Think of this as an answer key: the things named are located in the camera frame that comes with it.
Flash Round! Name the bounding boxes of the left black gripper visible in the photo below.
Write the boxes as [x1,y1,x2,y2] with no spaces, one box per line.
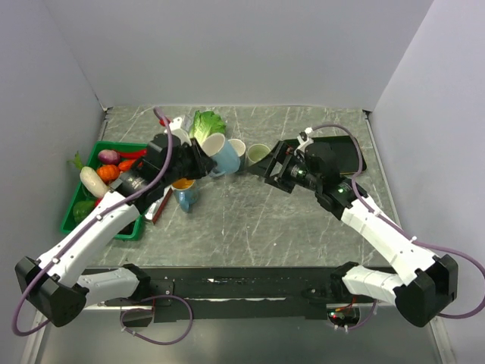
[161,137,217,187]

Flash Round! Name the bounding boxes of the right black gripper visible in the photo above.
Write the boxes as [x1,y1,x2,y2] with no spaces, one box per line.
[248,141,321,194]

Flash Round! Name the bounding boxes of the green ceramic mug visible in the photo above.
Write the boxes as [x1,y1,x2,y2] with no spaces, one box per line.
[246,144,271,167]

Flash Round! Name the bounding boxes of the grey-blue hexagonal mug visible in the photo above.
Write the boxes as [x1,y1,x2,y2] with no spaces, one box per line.
[229,139,246,173]

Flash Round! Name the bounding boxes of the blue butterfly mug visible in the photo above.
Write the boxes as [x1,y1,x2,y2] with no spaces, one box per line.
[172,178,199,213]

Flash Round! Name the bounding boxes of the pale blue mug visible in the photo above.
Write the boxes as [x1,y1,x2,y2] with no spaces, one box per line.
[202,133,240,177]

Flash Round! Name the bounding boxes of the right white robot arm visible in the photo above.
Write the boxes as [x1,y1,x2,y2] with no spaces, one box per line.
[247,141,458,328]

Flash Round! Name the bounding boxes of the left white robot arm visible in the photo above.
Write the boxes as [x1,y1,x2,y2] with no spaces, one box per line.
[15,133,215,327]

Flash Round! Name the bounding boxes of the green lettuce toy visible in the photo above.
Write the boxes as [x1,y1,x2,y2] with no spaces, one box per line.
[189,111,227,146]

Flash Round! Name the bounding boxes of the red chili toy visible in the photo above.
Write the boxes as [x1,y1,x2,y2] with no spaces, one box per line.
[117,149,147,159]

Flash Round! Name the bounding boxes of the red toothpaste box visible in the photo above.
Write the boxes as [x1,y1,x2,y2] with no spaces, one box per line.
[144,187,173,224]

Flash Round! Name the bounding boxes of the orange carrot toy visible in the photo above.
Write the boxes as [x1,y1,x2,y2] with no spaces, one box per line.
[117,159,136,172]

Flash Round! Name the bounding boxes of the purple onion toy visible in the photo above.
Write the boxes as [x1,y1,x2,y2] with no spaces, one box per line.
[98,149,120,165]

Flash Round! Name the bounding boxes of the orange pumpkin toy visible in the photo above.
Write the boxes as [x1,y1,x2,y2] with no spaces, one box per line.
[96,165,120,184]

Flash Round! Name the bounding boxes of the black gold-rimmed tray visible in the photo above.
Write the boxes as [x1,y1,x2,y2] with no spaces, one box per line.
[282,135,368,176]

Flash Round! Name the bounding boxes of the white radish toy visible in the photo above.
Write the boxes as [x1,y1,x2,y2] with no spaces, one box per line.
[80,166,109,199]

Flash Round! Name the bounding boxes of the green bell pepper toy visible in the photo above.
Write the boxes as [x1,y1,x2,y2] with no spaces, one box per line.
[73,200,95,224]

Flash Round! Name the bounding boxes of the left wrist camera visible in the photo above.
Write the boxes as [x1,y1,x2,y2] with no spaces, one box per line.
[159,115,192,146]

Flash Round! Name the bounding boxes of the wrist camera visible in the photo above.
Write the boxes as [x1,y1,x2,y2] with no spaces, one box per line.
[159,115,192,146]
[297,127,314,152]

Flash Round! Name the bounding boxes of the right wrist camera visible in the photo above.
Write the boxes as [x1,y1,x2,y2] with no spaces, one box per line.
[297,127,314,152]

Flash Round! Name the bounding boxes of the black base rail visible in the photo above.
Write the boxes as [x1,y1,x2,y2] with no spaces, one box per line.
[104,265,402,324]

